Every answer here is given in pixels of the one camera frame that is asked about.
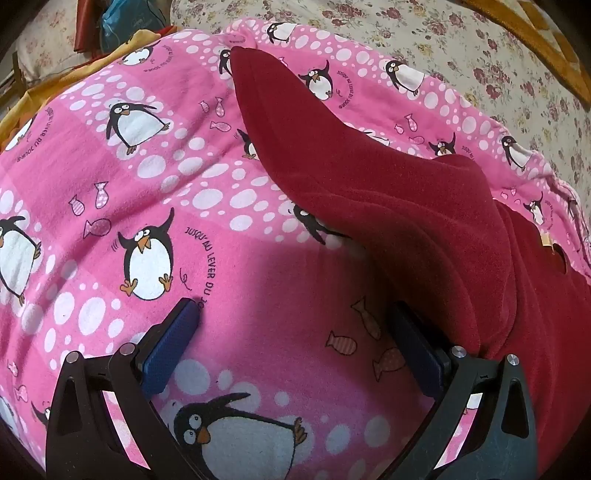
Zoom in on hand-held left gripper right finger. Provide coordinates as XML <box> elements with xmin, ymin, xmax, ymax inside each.
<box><xmin>390</xmin><ymin>301</ymin><xmax>541</xmax><ymax>480</ymax></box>

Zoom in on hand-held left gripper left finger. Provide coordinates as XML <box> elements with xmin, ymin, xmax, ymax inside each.
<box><xmin>45</xmin><ymin>298</ymin><xmax>205</xmax><ymax>480</ymax></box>

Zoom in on dark red fleece garment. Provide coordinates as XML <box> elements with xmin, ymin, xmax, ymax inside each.
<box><xmin>231</xmin><ymin>46</ymin><xmax>591</xmax><ymax>480</ymax></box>

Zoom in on pink penguin print blanket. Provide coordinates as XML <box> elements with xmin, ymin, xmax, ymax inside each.
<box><xmin>0</xmin><ymin>17</ymin><xmax>591</xmax><ymax>480</ymax></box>

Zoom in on yellow orange cloth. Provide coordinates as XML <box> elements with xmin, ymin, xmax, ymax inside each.
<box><xmin>0</xmin><ymin>28</ymin><xmax>176</xmax><ymax>153</ymax></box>

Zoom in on floral bedsheet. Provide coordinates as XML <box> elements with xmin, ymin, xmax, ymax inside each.
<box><xmin>14</xmin><ymin>0</ymin><xmax>591</xmax><ymax>204</ymax></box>

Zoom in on blue plastic bag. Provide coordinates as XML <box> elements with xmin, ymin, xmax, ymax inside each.
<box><xmin>102</xmin><ymin>0</ymin><xmax>172</xmax><ymax>45</ymax></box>

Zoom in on red bag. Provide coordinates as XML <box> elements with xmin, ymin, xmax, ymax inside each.
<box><xmin>74</xmin><ymin>0</ymin><xmax>112</xmax><ymax>54</ymax></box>

